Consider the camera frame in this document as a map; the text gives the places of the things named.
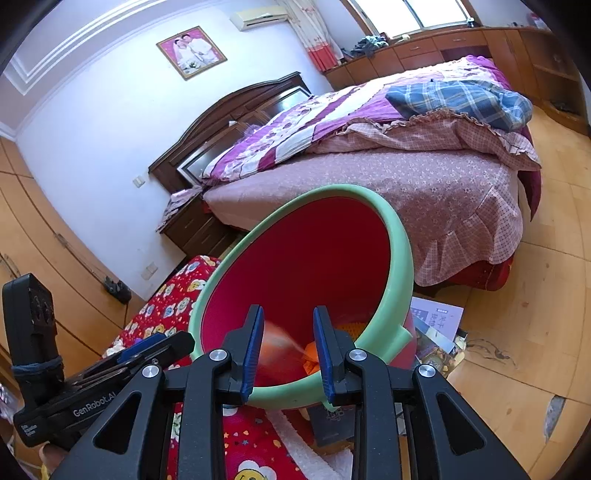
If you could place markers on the black plug adapter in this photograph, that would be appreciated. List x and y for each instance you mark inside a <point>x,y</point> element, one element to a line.
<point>117,288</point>

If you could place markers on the white towel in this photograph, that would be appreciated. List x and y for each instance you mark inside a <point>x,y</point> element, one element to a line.
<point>314,457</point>

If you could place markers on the window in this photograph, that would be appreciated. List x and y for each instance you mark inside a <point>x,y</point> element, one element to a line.
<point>411,14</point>

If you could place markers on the framed wall photo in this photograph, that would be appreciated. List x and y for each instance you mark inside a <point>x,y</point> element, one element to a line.
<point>191,51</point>

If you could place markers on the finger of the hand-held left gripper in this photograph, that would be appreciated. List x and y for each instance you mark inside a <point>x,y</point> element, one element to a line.
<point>150,341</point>
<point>171,348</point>

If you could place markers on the white and red curtain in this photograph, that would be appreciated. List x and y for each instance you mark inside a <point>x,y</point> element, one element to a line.
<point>318,41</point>

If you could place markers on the large orange foam net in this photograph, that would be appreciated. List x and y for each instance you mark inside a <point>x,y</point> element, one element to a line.
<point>344,334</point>

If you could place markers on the pink clothes pile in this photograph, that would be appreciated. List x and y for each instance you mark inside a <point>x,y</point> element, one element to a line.
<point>180,203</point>

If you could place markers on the red bin with green rim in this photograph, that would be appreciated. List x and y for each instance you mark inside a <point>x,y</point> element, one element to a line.
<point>323,258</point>

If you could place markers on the blue clothes heap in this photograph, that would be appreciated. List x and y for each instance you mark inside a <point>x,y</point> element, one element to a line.
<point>371,45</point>

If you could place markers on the wall socket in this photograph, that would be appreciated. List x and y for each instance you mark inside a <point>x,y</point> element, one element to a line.
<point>148,271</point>

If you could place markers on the wooden window cabinet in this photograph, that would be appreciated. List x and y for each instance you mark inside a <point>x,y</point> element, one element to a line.
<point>508,50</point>

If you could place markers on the dark wooden headboard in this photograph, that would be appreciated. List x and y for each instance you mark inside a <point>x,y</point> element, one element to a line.
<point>221,120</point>

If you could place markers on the magazines on floor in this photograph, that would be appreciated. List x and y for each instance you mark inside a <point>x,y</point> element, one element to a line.
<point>436,323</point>

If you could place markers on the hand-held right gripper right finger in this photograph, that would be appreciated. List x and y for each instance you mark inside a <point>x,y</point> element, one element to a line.
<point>323,360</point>

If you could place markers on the dark booklet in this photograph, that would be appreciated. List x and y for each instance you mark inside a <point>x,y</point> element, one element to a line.
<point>330,424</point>

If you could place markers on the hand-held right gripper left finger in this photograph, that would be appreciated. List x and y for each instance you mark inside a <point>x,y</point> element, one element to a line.
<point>251,350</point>

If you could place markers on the purple and white quilt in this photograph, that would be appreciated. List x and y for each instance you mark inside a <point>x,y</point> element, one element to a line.
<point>295,129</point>

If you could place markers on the wall light switch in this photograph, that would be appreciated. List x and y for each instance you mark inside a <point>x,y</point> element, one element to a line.
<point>138,181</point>

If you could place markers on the blue plaid cloth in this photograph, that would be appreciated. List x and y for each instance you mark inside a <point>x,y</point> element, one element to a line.
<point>461,99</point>

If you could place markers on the dark wooden nightstand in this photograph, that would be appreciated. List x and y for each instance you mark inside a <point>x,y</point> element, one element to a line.
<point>203,230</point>

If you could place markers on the wooden wardrobe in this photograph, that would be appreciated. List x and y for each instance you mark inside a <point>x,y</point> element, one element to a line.
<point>46,221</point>

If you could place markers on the wall air conditioner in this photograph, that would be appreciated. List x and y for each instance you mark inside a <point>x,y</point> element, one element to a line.
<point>258,14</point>

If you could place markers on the bed with pink bedspread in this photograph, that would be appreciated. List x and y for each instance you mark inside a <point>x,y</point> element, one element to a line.
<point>392,198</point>

